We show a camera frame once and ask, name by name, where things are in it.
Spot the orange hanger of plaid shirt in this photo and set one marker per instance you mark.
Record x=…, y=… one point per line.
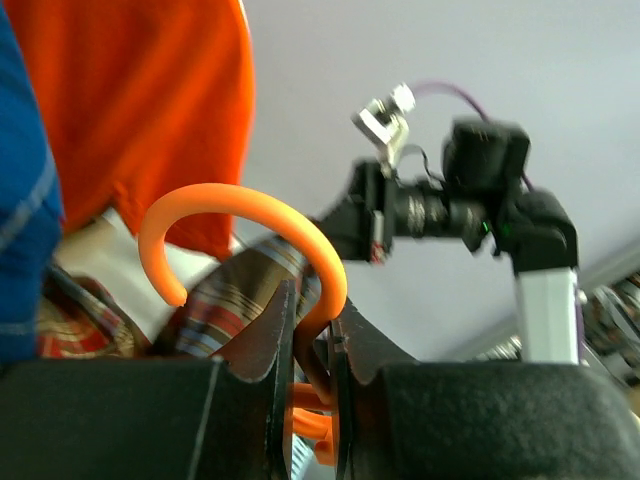
x=311, y=398

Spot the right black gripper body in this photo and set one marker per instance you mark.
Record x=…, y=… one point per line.
x=367, y=231

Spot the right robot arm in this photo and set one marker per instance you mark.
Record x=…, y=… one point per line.
x=480, y=193

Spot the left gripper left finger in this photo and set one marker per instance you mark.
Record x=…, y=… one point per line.
x=226, y=417

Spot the brown red plaid shirt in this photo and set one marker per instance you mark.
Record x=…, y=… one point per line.
x=78, y=318

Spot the orange t-shirt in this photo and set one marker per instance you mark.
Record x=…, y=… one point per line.
x=138, y=98

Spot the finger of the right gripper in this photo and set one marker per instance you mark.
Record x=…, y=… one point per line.
x=335, y=220

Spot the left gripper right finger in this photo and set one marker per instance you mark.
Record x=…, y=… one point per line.
x=399, y=418

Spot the dark blue plaid shirt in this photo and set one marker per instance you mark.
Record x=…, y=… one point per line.
x=31, y=203

